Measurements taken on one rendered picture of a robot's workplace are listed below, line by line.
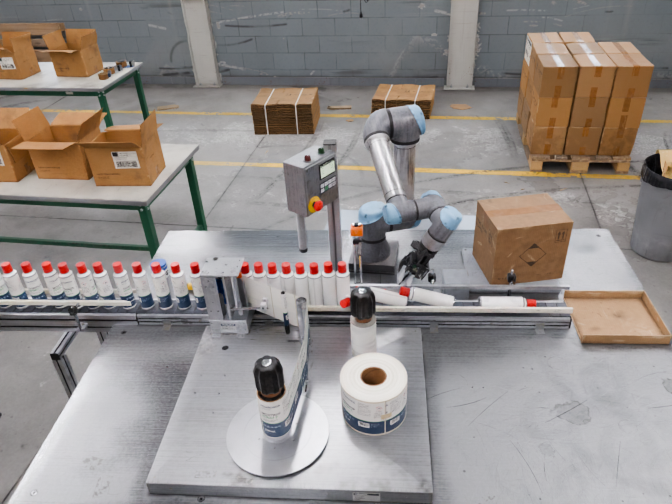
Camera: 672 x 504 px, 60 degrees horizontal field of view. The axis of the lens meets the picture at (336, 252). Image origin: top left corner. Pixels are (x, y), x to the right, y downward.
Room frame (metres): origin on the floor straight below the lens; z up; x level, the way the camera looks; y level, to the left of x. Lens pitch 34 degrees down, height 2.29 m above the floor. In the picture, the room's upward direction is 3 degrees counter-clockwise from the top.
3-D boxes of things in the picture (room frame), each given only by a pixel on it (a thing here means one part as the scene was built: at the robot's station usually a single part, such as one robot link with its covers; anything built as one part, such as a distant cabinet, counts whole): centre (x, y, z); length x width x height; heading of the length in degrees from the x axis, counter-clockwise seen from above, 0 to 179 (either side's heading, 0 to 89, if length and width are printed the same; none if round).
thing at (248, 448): (1.15, 0.21, 0.89); 0.31 x 0.31 x 0.01
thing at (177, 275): (1.80, 0.61, 0.98); 0.05 x 0.05 x 0.20
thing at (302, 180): (1.82, 0.07, 1.38); 0.17 x 0.10 x 0.19; 139
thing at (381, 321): (1.73, -0.03, 0.85); 1.65 x 0.11 x 0.05; 84
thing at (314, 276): (1.74, 0.08, 0.98); 0.05 x 0.05 x 0.20
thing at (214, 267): (1.68, 0.40, 1.14); 0.14 x 0.11 x 0.01; 84
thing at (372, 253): (2.10, -0.16, 0.93); 0.15 x 0.15 x 0.10
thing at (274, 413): (1.15, 0.21, 1.04); 0.09 x 0.09 x 0.29
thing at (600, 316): (1.62, -1.02, 0.85); 0.30 x 0.26 x 0.04; 84
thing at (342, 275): (1.73, -0.02, 0.98); 0.05 x 0.05 x 0.20
